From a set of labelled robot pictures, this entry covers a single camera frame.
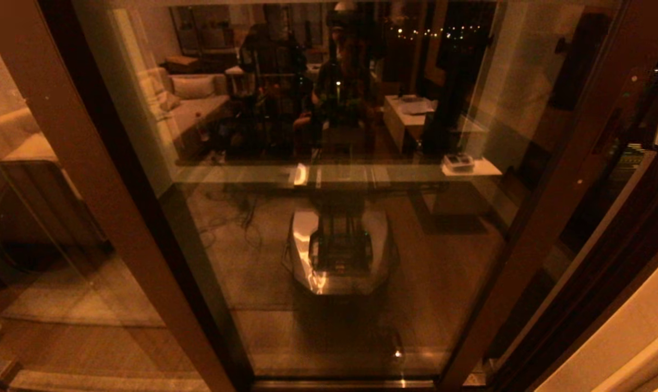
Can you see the brown framed fixed glass panel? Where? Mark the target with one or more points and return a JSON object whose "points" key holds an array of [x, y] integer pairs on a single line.
{"points": [[127, 218]]}

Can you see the brown framed sliding glass door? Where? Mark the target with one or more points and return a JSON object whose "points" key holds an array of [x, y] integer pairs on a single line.
{"points": [[530, 245]]}

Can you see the metal floor door track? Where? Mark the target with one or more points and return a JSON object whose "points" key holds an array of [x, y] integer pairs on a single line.
{"points": [[334, 385]]}

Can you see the black balcony railing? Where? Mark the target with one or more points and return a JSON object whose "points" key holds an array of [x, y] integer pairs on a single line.
{"points": [[579, 65]]}

